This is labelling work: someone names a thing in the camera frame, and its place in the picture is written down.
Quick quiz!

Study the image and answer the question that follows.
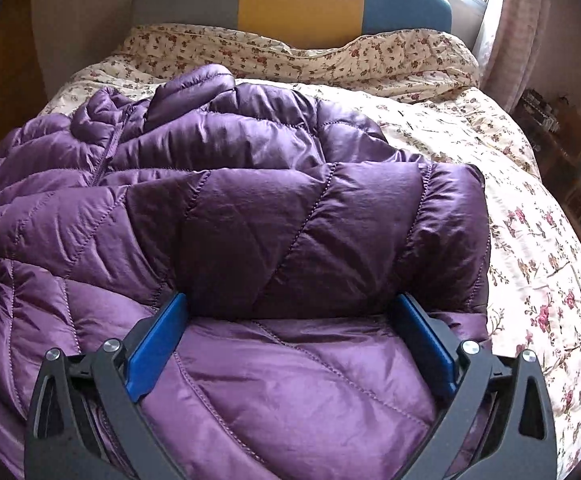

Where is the small-flower patterned pillow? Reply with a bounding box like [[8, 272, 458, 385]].
[[116, 24, 479, 103]]

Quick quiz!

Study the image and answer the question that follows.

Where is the wooden bedside shelf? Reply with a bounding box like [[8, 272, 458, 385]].
[[512, 89, 581, 243]]

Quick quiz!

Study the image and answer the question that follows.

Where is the pink curtain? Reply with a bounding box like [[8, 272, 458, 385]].
[[474, 0, 551, 112]]

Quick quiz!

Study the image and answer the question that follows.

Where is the purple quilted down jacket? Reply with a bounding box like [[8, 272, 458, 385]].
[[0, 63, 493, 480]]

